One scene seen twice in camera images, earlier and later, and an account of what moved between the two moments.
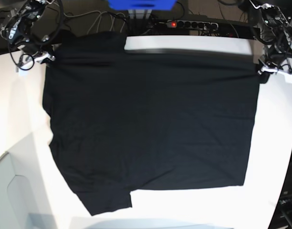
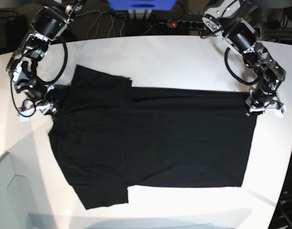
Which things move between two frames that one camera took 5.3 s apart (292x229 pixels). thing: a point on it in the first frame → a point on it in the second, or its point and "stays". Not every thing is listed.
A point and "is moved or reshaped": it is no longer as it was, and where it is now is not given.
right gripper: [268, 66] → [259, 100]
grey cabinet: [14, 207] stays
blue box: [141, 5] stays
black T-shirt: [124, 120] is moved or reshaped
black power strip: [192, 24] stays
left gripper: [38, 56] → [37, 90]
